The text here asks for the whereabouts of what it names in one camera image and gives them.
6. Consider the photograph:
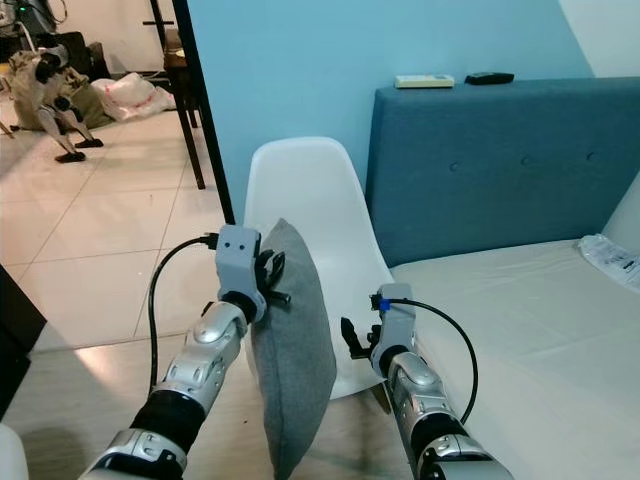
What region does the grey pillow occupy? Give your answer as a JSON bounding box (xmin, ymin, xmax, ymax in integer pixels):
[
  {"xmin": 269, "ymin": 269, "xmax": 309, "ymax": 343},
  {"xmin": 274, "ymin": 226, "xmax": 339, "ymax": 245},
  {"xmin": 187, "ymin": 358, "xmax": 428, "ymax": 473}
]
[{"xmin": 250, "ymin": 218, "xmax": 338, "ymax": 480}]

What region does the white plastic chair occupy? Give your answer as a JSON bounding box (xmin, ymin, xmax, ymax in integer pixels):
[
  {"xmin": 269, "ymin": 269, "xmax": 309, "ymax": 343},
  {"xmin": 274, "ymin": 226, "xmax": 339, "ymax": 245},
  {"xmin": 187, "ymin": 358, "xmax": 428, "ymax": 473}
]
[{"xmin": 243, "ymin": 137, "xmax": 397, "ymax": 413}]

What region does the white pillow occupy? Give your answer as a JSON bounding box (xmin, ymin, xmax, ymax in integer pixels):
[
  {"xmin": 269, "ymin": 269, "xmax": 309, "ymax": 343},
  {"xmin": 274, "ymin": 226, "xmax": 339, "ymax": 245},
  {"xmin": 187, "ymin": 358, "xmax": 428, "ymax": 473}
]
[{"xmin": 603, "ymin": 170, "xmax": 640, "ymax": 255}]

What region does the white bed mattress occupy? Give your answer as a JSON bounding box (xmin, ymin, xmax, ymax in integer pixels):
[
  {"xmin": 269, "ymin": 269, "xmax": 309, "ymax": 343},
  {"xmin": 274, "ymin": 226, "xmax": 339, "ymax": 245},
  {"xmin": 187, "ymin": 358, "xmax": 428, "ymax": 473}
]
[{"xmin": 390, "ymin": 238, "xmax": 640, "ymax": 480}]

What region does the blue upholstered headboard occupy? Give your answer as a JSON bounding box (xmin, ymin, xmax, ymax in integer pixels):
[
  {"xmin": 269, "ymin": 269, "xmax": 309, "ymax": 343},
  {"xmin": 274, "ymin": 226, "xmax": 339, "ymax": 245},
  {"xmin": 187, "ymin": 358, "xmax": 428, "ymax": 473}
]
[{"xmin": 365, "ymin": 77, "xmax": 640, "ymax": 269}]

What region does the dark wooden table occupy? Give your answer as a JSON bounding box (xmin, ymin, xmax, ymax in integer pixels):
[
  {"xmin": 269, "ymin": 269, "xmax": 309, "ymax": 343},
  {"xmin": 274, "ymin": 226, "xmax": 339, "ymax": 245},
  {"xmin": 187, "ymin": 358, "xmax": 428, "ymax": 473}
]
[{"xmin": 148, "ymin": 0, "xmax": 208, "ymax": 191}]

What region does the white plastic sack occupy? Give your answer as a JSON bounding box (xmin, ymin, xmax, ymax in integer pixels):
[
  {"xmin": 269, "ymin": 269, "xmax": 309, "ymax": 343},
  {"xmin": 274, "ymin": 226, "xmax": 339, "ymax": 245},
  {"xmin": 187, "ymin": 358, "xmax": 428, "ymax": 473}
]
[{"xmin": 93, "ymin": 72, "xmax": 177, "ymax": 124}]

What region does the white remote control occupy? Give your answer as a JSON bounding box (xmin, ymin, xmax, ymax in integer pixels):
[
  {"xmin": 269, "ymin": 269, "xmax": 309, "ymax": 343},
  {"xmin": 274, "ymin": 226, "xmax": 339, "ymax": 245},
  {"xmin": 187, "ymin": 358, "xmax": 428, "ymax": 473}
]
[{"xmin": 395, "ymin": 74, "xmax": 457, "ymax": 90}]

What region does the black furniture edge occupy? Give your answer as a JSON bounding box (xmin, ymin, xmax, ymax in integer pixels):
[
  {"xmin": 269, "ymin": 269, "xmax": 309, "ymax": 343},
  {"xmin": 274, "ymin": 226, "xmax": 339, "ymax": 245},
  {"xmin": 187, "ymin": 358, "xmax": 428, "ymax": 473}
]
[{"xmin": 0, "ymin": 264, "xmax": 48, "ymax": 418}]

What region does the printed clear plastic package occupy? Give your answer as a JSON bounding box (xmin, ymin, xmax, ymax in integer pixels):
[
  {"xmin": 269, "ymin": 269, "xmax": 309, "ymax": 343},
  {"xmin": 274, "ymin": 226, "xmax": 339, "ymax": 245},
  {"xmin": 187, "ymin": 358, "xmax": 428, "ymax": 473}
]
[{"xmin": 577, "ymin": 233, "xmax": 640, "ymax": 294}]

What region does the black remote control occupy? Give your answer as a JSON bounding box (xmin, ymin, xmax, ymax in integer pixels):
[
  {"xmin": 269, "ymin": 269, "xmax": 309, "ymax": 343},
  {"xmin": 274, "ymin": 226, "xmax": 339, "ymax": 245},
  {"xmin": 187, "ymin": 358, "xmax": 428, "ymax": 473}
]
[{"xmin": 465, "ymin": 71, "xmax": 517, "ymax": 87}]

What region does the quadruped robot dog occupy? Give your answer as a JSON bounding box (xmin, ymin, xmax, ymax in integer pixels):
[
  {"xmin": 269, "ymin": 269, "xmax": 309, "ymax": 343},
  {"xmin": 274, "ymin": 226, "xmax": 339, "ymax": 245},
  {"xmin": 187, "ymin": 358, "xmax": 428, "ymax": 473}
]
[{"xmin": 5, "ymin": 35, "xmax": 106, "ymax": 164}]

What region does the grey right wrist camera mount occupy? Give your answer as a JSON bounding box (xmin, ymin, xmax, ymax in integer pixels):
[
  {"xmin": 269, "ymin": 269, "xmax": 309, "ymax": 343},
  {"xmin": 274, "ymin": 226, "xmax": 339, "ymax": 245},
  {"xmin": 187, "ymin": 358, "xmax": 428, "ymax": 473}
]
[{"xmin": 372, "ymin": 284, "xmax": 417, "ymax": 377}]

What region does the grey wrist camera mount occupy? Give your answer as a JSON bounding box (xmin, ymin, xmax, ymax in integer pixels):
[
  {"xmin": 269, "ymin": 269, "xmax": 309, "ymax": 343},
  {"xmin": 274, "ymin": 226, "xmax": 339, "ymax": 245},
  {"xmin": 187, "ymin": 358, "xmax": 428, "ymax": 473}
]
[
  {"xmin": 372, "ymin": 284, "xmax": 417, "ymax": 377},
  {"xmin": 215, "ymin": 225, "xmax": 266, "ymax": 323}
]

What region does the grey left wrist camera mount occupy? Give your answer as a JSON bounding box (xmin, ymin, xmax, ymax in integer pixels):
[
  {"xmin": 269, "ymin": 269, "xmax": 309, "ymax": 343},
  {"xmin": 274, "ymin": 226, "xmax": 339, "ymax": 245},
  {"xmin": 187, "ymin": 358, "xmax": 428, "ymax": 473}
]
[{"xmin": 215, "ymin": 225, "xmax": 266, "ymax": 323}]

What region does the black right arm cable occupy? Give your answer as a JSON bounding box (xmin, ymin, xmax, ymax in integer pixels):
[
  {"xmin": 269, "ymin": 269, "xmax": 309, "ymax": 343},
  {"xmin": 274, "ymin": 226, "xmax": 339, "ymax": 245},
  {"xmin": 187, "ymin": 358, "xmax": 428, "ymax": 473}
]
[{"xmin": 382, "ymin": 296, "xmax": 480, "ymax": 427}]

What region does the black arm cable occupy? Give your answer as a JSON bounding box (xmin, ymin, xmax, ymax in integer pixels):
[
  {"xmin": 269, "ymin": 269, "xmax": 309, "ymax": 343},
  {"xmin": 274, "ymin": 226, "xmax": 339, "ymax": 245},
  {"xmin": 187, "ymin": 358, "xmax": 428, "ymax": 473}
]
[
  {"xmin": 382, "ymin": 296, "xmax": 480, "ymax": 427},
  {"xmin": 147, "ymin": 233, "xmax": 221, "ymax": 393}
]

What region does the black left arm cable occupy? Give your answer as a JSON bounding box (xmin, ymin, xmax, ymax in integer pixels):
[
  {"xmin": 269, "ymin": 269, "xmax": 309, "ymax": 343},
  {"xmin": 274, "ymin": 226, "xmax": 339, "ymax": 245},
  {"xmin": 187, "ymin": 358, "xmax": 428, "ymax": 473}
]
[{"xmin": 147, "ymin": 233, "xmax": 221, "ymax": 393}]

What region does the black door frame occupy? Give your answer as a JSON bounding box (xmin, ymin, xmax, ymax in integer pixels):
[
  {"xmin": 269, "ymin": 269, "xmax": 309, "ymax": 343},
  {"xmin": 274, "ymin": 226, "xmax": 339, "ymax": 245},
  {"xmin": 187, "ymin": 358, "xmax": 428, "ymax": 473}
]
[{"xmin": 171, "ymin": 0, "xmax": 237, "ymax": 227}]

